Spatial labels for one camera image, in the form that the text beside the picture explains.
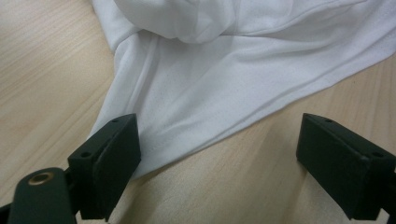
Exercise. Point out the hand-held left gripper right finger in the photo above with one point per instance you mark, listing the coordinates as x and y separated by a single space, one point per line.
342 168

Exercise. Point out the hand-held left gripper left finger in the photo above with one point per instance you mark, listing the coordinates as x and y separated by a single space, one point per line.
106 161

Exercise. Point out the white t-shirt with dark print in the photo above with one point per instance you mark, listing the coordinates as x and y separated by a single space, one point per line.
218 87

